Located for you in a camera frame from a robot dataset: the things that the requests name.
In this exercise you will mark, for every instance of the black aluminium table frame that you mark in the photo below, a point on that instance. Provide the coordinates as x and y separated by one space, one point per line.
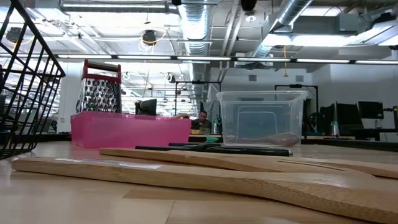
342 144

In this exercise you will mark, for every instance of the ceiling light strip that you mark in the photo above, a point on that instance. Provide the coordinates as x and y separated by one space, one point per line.
202 58

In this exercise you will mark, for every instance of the person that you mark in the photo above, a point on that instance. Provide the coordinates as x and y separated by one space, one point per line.
202 123

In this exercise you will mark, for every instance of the black metal rig frame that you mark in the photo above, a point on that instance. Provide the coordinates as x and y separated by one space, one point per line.
295 86
199 82

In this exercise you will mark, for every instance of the silver ventilation duct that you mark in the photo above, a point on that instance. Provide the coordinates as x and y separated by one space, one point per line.
289 12
196 28

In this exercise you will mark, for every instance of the clear plastic container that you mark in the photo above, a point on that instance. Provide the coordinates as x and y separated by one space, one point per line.
261 118

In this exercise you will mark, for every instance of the red box grater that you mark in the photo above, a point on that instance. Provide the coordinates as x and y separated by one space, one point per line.
99 93

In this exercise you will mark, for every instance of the labelled wooden fork spatula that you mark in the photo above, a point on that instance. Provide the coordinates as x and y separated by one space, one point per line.
217 183

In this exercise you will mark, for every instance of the black computer monitor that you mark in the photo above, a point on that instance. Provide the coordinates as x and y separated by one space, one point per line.
147 107
348 116
370 109
328 119

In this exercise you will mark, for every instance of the flat wooden spatula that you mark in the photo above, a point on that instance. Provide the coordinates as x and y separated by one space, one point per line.
382 171

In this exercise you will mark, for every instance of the pink plastic container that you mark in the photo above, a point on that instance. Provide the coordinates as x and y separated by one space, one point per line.
130 130

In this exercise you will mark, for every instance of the slim all-black knife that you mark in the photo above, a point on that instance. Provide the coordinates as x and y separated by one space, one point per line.
192 144

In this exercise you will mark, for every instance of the black desk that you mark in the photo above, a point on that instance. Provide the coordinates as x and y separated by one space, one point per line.
367 133

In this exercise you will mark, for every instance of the labelled slotted wooden spatula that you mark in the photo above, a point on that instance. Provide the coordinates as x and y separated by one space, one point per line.
186 158

